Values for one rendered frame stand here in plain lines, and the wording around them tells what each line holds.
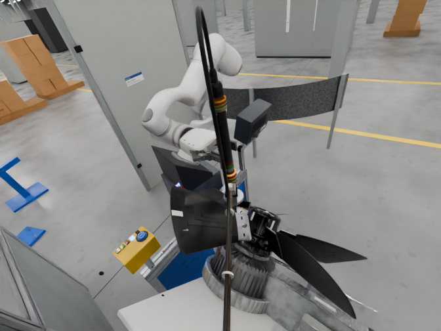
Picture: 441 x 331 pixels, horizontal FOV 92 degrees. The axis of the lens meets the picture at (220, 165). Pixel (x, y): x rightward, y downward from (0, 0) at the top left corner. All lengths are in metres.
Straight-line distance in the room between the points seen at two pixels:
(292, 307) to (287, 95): 2.13
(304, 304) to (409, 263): 1.67
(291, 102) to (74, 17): 2.10
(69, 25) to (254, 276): 2.13
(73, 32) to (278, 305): 2.22
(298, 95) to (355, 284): 1.82
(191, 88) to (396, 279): 2.01
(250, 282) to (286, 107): 2.13
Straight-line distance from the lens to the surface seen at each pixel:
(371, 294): 2.13
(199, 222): 0.62
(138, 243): 1.05
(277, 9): 6.94
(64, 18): 2.27
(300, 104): 2.65
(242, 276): 0.76
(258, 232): 0.76
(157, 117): 0.69
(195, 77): 0.80
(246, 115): 1.35
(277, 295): 0.79
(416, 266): 2.37
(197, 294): 0.74
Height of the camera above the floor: 1.87
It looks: 40 degrees down
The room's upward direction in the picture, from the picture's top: 11 degrees counter-clockwise
